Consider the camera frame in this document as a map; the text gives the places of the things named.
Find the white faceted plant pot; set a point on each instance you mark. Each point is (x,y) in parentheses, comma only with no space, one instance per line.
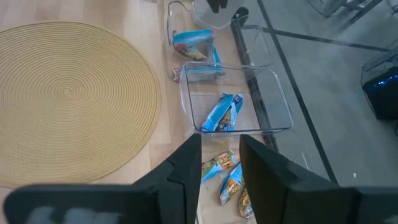
(217,18)

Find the wide black computer tower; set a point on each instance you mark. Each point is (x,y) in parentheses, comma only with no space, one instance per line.
(382,93)

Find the orange and blue granola bar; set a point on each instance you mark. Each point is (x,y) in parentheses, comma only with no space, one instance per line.
(231,186)
(245,203)
(220,163)

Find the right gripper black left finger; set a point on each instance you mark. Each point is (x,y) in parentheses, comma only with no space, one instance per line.
(93,205)

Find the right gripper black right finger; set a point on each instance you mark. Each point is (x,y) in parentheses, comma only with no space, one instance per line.
(311,205)

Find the black table frame rail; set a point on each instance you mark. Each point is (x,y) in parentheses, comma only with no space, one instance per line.
(241,15)

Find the round woven yellow placemat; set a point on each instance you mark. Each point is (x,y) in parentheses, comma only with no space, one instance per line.
(68,93)

